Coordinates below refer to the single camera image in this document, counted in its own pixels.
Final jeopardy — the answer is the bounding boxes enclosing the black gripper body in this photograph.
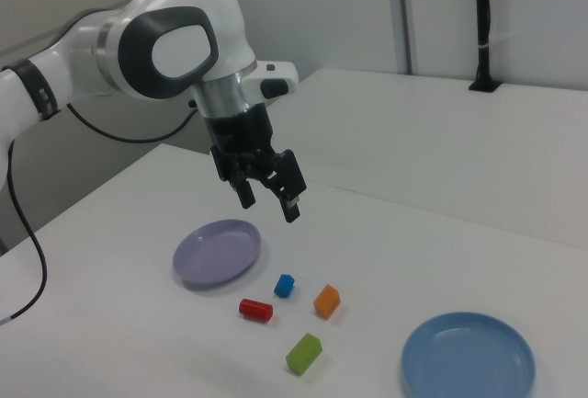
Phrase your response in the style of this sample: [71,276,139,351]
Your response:
[201,102,281,179]

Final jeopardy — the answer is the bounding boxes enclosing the blue block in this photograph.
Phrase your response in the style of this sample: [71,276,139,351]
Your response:
[273,272,296,300]

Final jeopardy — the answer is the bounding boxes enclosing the red cylinder block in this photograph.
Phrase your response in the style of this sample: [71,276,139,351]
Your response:
[237,297,275,324]

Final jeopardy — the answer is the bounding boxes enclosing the orange block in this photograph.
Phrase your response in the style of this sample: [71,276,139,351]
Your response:
[312,283,342,321]

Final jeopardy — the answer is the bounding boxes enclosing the green block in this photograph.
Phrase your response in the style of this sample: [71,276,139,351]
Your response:
[285,332,323,377]

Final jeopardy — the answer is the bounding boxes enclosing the purple plate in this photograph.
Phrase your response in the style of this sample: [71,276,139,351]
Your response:
[172,218,263,290]

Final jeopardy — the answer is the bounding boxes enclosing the blue plate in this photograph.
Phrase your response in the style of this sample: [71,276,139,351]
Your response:
[400,311,537,398]

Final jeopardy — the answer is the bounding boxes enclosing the black pole stand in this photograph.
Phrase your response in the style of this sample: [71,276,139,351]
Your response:
[468,0,502,94]

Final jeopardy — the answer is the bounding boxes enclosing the grey partition seam post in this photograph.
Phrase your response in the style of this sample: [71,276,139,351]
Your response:
[384,0,418,75]

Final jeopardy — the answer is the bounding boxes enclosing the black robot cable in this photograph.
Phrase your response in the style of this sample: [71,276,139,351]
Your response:
[0,98,198,325]

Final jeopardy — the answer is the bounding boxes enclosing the white cable tie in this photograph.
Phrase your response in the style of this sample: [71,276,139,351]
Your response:
[476,31,523,50]

